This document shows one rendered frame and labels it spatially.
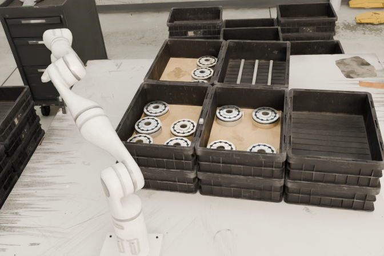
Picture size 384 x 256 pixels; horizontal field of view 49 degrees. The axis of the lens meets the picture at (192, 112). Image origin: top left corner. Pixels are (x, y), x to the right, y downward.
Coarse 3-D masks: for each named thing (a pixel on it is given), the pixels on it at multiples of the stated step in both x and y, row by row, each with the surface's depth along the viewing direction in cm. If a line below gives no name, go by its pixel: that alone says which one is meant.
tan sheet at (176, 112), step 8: (176, 112) 172; (184, 112) 172; (192, 112) 172; (200, 112) 171; (168, 120) 168; (176, 120) 168; (192, 120) 167; (168, 128) 164; (160, 136) 160; (168, 136) 160
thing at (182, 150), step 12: (144, 84) 173; (156, 84) 173; (168, 84) 172; (180, 84) 171; (192, 84) 170; (204, 84) 170; (204, 108) 156; (132, 144) 142; (144, 144) 142; (156, 144) 141; (192, 144) 140
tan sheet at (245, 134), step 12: (216, 120) 166; (216, 132) 160; (228, 132) 159; (240, 132) 159; (252, 132) 158; (264, 132) 158; (276, 132) 157; (240, 144) 153; (252, 144) 153; (276, 144) 152
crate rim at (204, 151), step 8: (232, 88) 166; (240, 88) 166; (248, 88) 165; (256, 88) 164; (264, 88) 164; (272, 88) 164; (280, 88) 163; (288, 96) 158; (208, 104) 158; (288, 104) 154; (208, 112) 154; (200, 128) 146; (200, 136) 145; (200, 152) 138; (208, 152) 137; (216, 152) 136; (224, 152) 136; (232, 152) 135; (240, 152) 135; (248, 152) 135; (256, 152) 134; (264, 152) 134; (264, 160) 134; (272, 160) 133; (280, 160) 133
